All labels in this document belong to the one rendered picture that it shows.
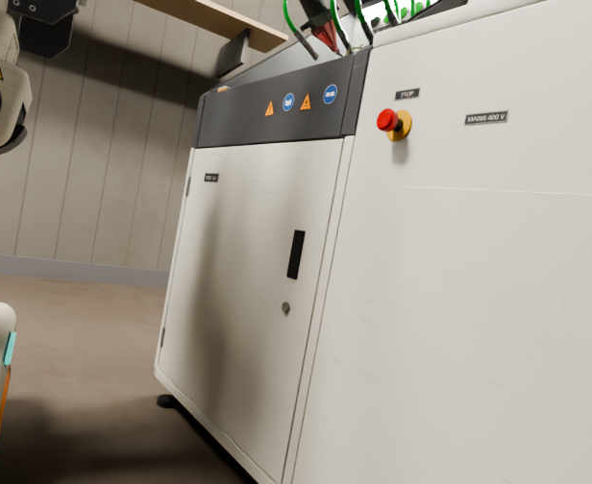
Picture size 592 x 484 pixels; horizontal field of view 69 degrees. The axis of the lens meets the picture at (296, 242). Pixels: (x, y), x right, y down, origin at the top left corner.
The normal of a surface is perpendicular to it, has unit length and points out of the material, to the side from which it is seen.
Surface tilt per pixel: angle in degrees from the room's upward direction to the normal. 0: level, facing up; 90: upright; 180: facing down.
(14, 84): 90
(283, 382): 90
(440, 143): 90
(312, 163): 90
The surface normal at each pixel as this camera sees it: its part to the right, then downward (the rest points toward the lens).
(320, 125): -0.77, -0.11
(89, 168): 0.50, 0.11
